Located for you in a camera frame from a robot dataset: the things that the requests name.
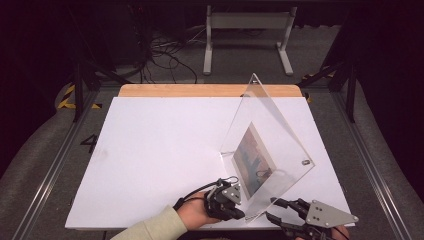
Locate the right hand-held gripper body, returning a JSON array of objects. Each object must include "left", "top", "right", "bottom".
[{"left": 281, "top": 199, "right": 360, "bottom": 240}]

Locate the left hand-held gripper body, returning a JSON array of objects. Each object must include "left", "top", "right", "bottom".
[{"left": 203, "top": 178, "right": 243, "bottom": 221}]

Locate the photo card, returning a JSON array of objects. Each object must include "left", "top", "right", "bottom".
[{"left": 231, "top": 121, "right": 278, "bottom": 201}]

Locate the clear acrylic photo frame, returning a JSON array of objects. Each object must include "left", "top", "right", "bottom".
[{"left": 219, "top": 73, "right": 316, "bottom": 223}]

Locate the person's right hand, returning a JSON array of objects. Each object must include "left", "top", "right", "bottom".
[{"left": 329, "top": 225, "right": 351, "bottom": 240}]

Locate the person's left hand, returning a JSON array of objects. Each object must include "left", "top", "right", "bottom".
[{"left": 176, "top": 191, "right": 221, "bottom": 231}]

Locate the white board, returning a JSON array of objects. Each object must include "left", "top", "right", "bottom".
[{"left": 64, "top": 96, "right": 356, "bottom": 231}]

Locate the wooden table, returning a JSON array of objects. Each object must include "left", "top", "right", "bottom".
[{"left": 118, "top": 83, "right": 304, "bottom": 98}]

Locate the black metal stand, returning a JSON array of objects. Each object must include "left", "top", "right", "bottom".
[
  {"left": 298, "top": 19, "right": 359, "bottom": 123},
  {"left": 68, "top": 59, "right": 131, "bottom": 123}
]

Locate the yellow black floor tape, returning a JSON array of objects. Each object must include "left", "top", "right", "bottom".
[
  {"left": 301, "top": 66, "right": 334, "bottom": 81},
  {"left": 57, "top": 83, "right": 103, "bottom": 110}
]

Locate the white metal stand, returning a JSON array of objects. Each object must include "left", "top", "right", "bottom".
[{"left": 203, "top": 4, "right": 298, "bottom": 77}]

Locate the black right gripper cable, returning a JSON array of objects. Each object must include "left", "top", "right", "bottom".
[{"left": 333, "top": 225, "right": 350, "bottom": 240}]

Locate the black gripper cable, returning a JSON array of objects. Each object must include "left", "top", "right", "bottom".
[
  {"left": 172, "top": 175, "right": 240, "bottom": 211},
  {"left": 333, "top": 225, "right": 350, "bottom": 240}
]

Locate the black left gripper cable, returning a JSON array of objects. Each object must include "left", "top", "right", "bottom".
[{"left": 172, "top": 175, "right": 240, "bottom": 211}]

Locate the grey metal rail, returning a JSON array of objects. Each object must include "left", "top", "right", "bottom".
[
  {"left": 329, "top": 89, "right": 414, "bottom": 240},
  {"left": 11, "top": 89, "right": 101, "bottom": 240}
]

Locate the bundle of black floor cables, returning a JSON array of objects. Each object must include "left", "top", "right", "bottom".
[{"left": 128, "top": 6, "right": 199, "bottom": 84}]

